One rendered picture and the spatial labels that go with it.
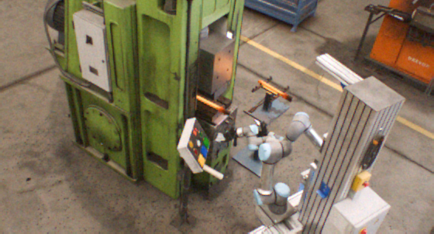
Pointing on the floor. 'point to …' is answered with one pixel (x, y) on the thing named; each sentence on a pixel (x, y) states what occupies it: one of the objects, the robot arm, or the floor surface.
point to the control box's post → (186, 190)
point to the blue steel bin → (284, 3)
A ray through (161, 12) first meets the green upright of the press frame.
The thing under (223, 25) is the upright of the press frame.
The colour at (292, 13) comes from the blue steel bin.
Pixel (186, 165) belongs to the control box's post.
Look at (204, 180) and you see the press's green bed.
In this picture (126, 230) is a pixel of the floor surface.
